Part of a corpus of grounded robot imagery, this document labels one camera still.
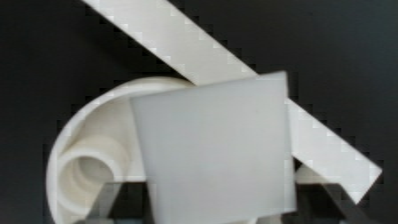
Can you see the white round stool seat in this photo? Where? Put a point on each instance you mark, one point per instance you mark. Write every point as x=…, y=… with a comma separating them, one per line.
x=95, y=153

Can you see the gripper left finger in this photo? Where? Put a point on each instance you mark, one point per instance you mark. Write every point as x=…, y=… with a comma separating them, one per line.
x=122, y=205

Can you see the white stool leg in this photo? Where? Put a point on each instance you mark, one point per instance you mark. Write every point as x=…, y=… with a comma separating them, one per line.
x=214, y=138

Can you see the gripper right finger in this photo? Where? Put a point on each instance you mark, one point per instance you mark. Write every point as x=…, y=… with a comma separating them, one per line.
x=326, y=206

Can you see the white right fence bar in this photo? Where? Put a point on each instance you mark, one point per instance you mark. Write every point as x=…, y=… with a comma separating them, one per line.
x=328, y=161

